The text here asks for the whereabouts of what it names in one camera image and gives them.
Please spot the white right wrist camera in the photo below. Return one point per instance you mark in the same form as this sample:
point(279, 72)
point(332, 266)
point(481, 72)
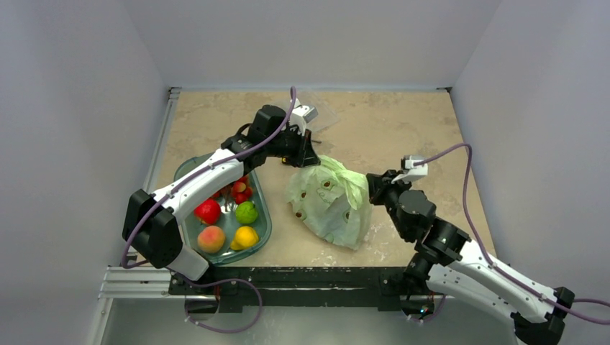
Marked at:
point(411, 169)

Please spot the green fake guava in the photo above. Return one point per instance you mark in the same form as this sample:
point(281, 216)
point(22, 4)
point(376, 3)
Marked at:
point(246, 213)

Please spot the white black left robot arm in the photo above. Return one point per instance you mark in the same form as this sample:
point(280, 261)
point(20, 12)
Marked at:
point(152, 219)

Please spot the red fake apple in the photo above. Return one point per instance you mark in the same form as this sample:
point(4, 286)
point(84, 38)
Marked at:
point(208, 212)

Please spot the orange fake peach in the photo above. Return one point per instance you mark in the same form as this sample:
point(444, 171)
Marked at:
point(211, 239)

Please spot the yellow fake lemon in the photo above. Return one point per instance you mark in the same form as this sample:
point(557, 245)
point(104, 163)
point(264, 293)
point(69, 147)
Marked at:
point(245, 238)

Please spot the teal plastic tray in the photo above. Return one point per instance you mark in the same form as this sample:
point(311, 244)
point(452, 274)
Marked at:
point(191, 227)

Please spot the green plastic bag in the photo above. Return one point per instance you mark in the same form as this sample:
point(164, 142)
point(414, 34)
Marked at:
point(332, 202)

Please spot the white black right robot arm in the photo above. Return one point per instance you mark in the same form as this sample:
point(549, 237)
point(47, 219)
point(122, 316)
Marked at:
point(449, 261)

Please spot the black aluminium base frame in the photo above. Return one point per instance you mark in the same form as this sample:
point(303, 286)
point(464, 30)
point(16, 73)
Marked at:
point(235, 287)

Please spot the red fake lychee bunch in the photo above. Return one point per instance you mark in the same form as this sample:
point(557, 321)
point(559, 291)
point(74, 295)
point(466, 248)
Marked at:
point(237, 192)

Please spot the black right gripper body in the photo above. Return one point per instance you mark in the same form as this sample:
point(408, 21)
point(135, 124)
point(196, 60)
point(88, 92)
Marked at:
point(375, 185)

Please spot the clear plastic screw box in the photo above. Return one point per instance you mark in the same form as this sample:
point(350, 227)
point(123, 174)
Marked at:
point(320, 114)

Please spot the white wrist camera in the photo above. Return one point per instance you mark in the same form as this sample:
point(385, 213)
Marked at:
point(411, 169)
point(302, 115)

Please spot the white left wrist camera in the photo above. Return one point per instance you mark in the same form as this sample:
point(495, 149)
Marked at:
point(302, 115)

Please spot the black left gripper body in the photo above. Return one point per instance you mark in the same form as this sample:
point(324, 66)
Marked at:
point(292, 144)

